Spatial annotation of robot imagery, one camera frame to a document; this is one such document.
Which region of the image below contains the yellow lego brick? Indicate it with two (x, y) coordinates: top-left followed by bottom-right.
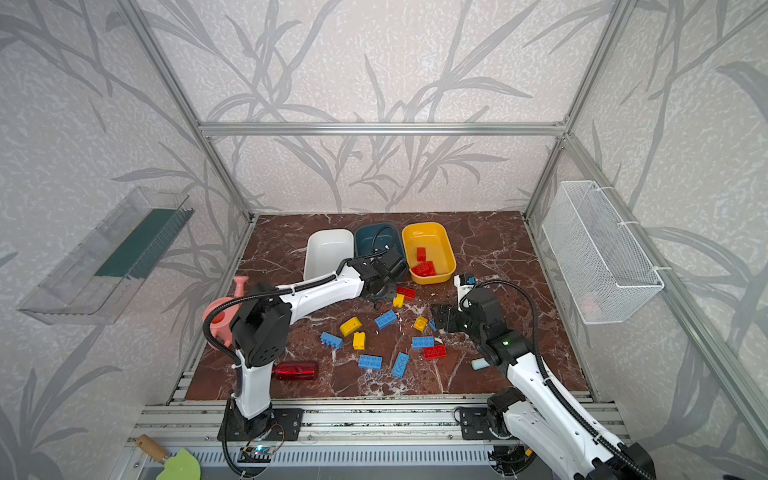
(353, 331), (366, 351)
(413, 316), (428, 332)

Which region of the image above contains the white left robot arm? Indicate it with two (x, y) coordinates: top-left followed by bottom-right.
(202, 249), (408, 443)

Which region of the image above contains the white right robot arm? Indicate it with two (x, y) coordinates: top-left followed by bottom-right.
(430, 280), (656, 479)

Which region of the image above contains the green scraper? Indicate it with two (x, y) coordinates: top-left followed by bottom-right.
(135, 435), (201, 480)

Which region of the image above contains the white plastic bin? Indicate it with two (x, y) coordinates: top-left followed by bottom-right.
(303, 229), (354, 280)

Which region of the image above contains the clear wall shelf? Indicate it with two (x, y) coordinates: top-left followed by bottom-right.
(17, 187), (194, 325)

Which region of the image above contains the red lego brick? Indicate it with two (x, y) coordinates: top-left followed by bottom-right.
(411, 263), (426, 276)
(423, 345), (447, 361)
(419, 261), (436, 277)
(396, 286), (416, 301)

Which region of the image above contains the yellow plastic bin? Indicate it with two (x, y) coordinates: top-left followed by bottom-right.
(401, 222), (457, 285)

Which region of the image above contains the white wire basket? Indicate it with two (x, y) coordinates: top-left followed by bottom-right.
(542, 180), (664, 325)

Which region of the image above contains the yellow curved lego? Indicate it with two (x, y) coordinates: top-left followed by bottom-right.
(339, 317), (362, 337)

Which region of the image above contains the pink watering can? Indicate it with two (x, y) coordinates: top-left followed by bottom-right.
(203, 276), (249, 347)

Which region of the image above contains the dark teal plastic bin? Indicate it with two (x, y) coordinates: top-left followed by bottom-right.
(354, 222), (406, 258)

